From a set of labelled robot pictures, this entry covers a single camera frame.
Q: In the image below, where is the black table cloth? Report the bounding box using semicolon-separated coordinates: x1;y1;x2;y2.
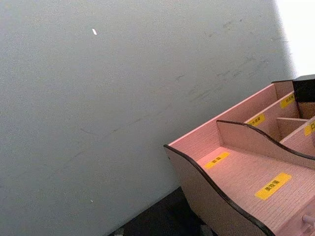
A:
108;186;213;236

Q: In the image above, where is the pink wooden desk organizer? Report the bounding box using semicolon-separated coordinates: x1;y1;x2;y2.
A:
163;80;315;236

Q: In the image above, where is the black box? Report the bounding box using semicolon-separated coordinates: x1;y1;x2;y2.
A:
292;74;315;104

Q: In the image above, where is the plain pale wall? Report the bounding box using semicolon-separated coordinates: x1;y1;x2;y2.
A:
0;0;315;236

